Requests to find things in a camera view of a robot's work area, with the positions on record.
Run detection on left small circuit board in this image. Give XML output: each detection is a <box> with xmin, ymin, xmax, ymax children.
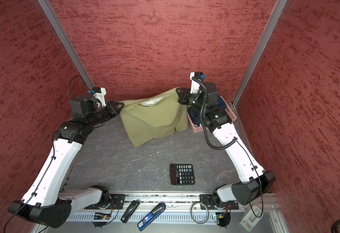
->
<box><xmin>93</xmin><ymin>212</ymin><xmax>112</xmax><ymax>221</ymax></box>

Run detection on pink plastic basket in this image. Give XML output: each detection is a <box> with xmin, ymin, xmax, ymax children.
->
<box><xmin>187</xmin><ymin>96</ymin><xmax>237</xmax><ymax>134</ymax></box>

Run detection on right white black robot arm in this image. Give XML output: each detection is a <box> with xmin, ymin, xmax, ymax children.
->
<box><xmin>175</xmin><ymin>83</ymin><xmax>275</xmax><ymax>205</ymax></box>

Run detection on olive green skirt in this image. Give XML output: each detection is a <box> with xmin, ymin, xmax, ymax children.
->
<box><xmin>119</xmin><ymin>88</ymin><xmax>188</xmax><ymax>147</ymax></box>

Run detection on grey coiled cable ring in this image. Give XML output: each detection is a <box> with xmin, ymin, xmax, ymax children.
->
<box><xmin>190</xmin><ymin>202</ymin><xmax>210</xmax><ymax>225</ymax></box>

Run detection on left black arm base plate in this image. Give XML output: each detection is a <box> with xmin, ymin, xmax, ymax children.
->
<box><xmin>85</xmin><ymin>194</ymin><xmax>126</xmax><ymax>210</ymax></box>

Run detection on right small circuit board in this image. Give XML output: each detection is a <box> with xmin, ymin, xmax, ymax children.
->
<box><xmin>213</xmin><ymin>213</ymin><xmax>231</xmax><ymax>228</ymax></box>

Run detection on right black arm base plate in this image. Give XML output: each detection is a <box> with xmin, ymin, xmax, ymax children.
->
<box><xmin>199</xmin><ymin>194</ymin><xmax>239</xmax><ymax>210</ymax></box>

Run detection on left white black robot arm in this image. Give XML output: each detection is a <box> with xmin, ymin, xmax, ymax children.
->
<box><xmin>8</xmin><ymin>93</ymin><xmax>124</xmax><ymax>228</ymax></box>

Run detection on grey plastic dispenser box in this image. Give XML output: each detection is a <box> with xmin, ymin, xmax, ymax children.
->
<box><xmin>239</xmin><ymin>205</ymin><xmax>263</xmax><ymax>232</ymax></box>

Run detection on small circuit board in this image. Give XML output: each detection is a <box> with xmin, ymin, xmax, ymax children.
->
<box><xmin>213</xmin><ymin>213</ymin><xmax>231</xmax><ymax>228</ymax></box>
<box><xmin>93</xmin><ymin>212</ymin><xmax>112</xmax><ymax>221</ymax></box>

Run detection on blue black stapler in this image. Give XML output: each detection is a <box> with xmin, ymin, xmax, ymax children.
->
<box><xmin>137</xmin><ymin>203</ymin><xmax>166</xmax><ymax>232</ymax></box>

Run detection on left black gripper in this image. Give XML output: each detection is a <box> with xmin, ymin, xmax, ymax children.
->
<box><xmin>86</xmin><ymin>100</ymin><xmax>124</xmax><ymax>127</ymax></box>

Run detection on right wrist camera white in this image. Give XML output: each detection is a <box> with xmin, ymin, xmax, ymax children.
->
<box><xmin>190</xmin><ymin>71</ymin><xmax>206</xmax><ymax>94</ymax></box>

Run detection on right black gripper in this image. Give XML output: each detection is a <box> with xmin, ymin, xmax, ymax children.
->
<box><xmin>177</xmin><ymin>87</ymin><xmax>207</xmax><ymax>112</ymax></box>

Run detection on blue denim skirt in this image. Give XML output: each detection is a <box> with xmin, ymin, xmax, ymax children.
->
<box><xmin>190</xmin><ymin>105</ymin><xmax>233</xmax><ymax>131</ymax></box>

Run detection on black desk calculator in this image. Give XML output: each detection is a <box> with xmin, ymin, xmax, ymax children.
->
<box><xmin>170</xmin><ymin>164</ymin><xmax>195</xmax><ymax>185</ymax></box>

